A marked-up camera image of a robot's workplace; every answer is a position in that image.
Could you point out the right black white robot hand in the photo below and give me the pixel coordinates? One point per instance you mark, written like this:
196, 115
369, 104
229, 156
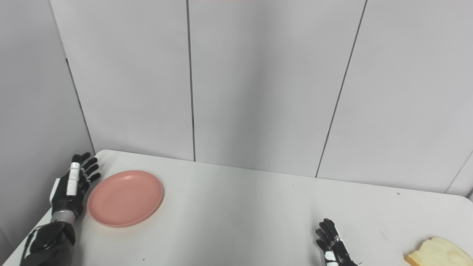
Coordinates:
334, 247

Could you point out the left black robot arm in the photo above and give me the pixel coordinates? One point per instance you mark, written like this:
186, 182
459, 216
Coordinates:
50, 242

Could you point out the pink round plate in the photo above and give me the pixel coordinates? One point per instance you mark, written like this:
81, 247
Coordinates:
125, 198

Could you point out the slice of white bread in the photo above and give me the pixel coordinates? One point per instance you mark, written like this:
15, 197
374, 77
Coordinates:
439, 253

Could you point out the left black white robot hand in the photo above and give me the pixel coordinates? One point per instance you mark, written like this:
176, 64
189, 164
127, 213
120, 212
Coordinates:
72, 188

